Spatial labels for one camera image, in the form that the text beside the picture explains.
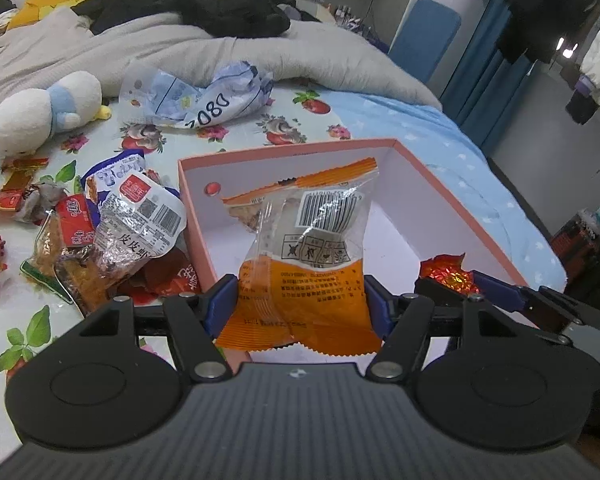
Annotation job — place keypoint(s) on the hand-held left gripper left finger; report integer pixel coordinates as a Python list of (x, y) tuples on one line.
[(225, 305)]

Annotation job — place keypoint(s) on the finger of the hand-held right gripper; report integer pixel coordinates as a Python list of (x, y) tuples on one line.
[(500, 290), (437, 292)]

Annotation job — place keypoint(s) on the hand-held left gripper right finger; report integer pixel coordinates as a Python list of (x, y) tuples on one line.
[(378, 310)]

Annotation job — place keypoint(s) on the orange snack packet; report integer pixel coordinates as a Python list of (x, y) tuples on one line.
[(300, 290)]

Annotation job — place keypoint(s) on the pink cardboard box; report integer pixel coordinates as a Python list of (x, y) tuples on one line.
[(420, 200)]

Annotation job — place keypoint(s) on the dark red snack packet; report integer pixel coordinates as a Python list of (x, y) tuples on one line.
[(175, 275)]

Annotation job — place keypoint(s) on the dark clutter pile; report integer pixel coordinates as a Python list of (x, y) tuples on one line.
[(585, 255)]

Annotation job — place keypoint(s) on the orange brown jerky packet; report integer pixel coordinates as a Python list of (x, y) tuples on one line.
[(87, 280)]

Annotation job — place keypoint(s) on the red snack packet white logo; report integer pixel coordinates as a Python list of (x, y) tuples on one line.
[(75, 215)]

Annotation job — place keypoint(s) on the blue snack packet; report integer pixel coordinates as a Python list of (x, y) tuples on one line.
[(112, 170)]

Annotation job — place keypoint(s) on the brown snack packet green edge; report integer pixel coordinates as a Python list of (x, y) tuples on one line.
[(47, 255)]

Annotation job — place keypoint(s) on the crumpled blue white plastic bag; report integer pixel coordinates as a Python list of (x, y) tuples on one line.
[(205, 100)]

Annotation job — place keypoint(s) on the dark hanging garment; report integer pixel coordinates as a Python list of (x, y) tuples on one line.
[(582, 100)]

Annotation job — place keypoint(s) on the grey blanket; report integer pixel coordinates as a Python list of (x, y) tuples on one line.
[(180, 50)]

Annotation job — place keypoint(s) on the white and blue plush toy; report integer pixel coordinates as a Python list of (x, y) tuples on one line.
[(25, 115)]

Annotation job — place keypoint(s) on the row of small bottles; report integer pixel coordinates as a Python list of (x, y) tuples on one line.
[(352, 20)]

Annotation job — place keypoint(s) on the black hanging jacket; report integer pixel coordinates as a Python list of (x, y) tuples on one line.
[(545, 5)]

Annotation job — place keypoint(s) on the black clothing pile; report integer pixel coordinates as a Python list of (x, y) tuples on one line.
[(220, 15)]

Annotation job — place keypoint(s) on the yellow cloth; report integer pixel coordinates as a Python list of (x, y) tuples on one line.
[(40, 10)]

